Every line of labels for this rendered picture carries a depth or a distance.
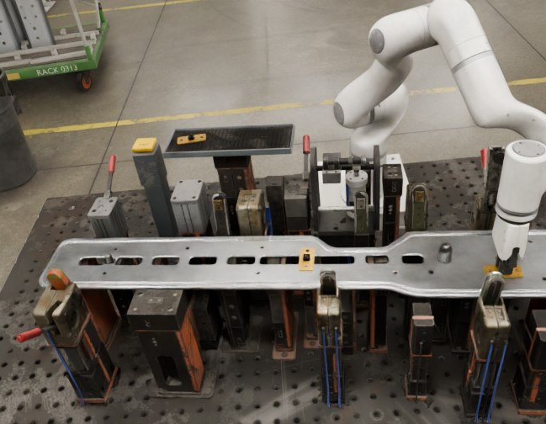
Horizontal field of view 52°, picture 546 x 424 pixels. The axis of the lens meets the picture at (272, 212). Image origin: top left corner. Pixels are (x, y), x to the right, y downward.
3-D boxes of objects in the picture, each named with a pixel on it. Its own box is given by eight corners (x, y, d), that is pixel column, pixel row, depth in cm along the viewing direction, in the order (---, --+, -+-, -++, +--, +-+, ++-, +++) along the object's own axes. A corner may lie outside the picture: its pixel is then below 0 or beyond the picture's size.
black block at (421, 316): (402, 408, 140) (407, 333, 122) (399, 372, 149) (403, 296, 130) (435, 409, 139) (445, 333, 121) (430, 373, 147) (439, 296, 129)
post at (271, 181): (278, 287, 177) (264, 184, 152) (279, 275, 181) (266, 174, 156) (294, 287, 176) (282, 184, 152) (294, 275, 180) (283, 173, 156)
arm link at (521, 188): (522, 183, 123) (488, 196, 121) (533, 131, 115) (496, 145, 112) (551, 204, 117) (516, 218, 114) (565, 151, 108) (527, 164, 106)
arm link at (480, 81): (504, 58, 125) (559, 183, 121) (443, 76, 121) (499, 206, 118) (529, 38, 116) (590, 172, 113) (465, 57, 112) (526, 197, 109)
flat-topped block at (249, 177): (234, 263, 188) (211, 151, 160) (237, 247, 194) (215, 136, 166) (263, 263, 186) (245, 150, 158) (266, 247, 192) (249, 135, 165)
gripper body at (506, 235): (493, 194, 124) (486, 232, 131) (503, 224, 116) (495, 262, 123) (528, 193, 123) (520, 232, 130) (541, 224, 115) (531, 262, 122)
